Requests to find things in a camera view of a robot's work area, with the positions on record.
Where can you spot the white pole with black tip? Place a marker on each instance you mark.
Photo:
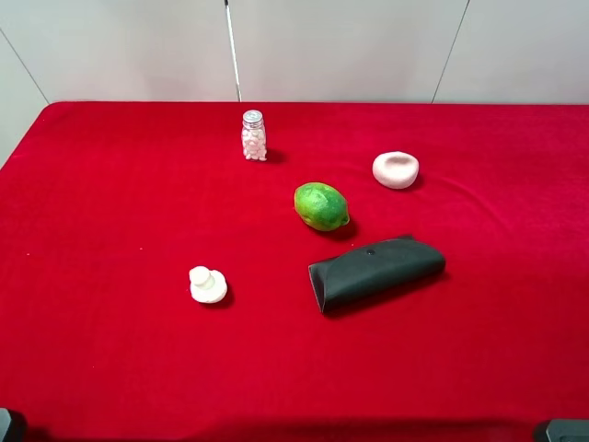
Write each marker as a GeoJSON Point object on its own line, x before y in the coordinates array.
{"type": "Point", "coordinates": [232, 46]}

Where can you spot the pink foam bowl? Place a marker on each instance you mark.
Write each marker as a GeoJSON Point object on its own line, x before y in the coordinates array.
{"type": "Point", "coordinates": [396, 170]}

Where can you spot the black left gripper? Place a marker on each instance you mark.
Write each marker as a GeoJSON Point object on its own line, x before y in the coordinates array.
{"type": "Point", "coordinates": [13, 426]}

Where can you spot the black glasses case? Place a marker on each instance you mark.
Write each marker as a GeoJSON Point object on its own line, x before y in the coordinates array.
{"type": "Point", "coordinates": [369, 270]}

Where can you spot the green lime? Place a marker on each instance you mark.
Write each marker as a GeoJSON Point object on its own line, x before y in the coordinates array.
{"type": "Point", "coordinates": [321, 206]}

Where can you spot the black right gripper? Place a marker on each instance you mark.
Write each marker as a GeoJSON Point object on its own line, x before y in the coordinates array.
{"type": "Point", "coordinates": [562, 430]}

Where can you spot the red velvet table cloth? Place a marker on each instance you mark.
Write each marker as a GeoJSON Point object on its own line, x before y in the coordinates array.
{"type": "Point", "coordinates": [106, 206]}

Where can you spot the glass jar of pink pills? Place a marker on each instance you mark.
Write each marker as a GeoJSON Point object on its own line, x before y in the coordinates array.
{"type": "Point", "coordinates": [253, 136]}

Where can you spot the white mushroom toy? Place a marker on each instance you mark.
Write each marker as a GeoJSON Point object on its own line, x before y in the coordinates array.
{"type": "Point", "coordinates": [207, 286]}

